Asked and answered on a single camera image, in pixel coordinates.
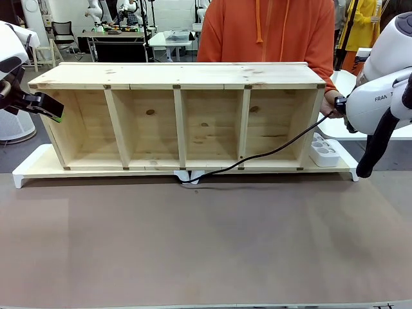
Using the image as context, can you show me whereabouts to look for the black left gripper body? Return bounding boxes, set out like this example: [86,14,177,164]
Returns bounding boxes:
[0,66,43,116]

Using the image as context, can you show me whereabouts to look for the black power cable with plug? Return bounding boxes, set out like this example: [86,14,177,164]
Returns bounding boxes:
[180,95,348,185]

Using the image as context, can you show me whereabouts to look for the person's left forearm, orange sleeve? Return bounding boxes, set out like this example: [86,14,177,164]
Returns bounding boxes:
[317,61,337,97]

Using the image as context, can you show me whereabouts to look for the person's left hand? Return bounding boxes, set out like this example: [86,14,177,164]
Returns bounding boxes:
[319,94,347,120]

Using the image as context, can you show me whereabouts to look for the wooden trestle stool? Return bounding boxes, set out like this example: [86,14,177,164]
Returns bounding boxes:
[31,46,65,73]

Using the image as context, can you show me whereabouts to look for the wooden riser board, white legs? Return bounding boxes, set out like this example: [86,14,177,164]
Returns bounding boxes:
[12,144,191,189]

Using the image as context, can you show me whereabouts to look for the black office chair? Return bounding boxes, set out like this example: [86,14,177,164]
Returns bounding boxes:
[50,21,80,54]

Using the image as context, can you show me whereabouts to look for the black-fronted desk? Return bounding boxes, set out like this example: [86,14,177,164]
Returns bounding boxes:
[77,30,149,64]

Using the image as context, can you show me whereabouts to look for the pine wood four-compartment shelf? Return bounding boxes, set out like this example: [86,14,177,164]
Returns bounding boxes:
[28,61,326,171]

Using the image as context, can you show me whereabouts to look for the black tripod stand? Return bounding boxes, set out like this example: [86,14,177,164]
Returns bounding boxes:
[137,0,159,62]

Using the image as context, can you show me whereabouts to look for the white desk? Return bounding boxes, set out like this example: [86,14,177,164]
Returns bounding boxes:
[147,30,202,62]

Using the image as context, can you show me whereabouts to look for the clear plastic box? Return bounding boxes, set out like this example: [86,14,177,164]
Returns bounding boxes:
[163,30,191,43]

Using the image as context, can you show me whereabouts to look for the person in orange hoodie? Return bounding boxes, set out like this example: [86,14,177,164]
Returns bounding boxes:
[196,0,337,95]

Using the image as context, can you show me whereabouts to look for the white multi-socket power strip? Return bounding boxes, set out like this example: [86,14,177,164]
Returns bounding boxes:
[308,132,341,168]

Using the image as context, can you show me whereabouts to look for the person in yellow jacket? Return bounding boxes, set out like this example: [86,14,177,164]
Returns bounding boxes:
[340,0,384,53]

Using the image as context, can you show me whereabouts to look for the black arm cable sleeve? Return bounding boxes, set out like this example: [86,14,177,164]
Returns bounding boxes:
[356,108,400,179]

